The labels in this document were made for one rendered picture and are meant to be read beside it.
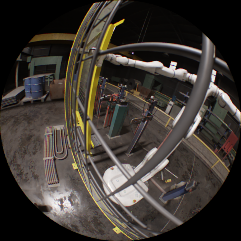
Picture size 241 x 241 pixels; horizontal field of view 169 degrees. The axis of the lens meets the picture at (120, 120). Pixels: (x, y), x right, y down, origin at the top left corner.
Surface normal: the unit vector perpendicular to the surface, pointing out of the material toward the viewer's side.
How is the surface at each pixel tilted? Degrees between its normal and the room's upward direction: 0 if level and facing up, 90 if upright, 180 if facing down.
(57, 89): 90
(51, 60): 90
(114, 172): 0
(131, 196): 0
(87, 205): 0
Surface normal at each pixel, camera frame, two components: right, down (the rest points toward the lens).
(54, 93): 0.60, 0.54
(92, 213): 0.26, -0.83
